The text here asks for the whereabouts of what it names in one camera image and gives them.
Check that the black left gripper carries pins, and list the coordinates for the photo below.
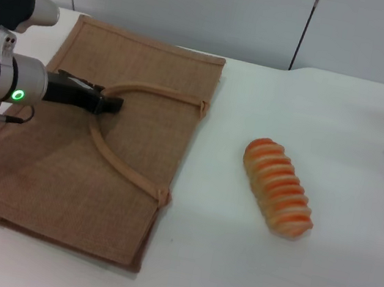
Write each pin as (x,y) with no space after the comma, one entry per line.
(70,92)

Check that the brown jute handbag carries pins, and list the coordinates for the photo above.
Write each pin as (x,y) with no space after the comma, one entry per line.
(78,175)

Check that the orange striped bread loaf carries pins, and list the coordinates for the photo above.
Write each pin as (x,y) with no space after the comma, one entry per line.
(277,186)

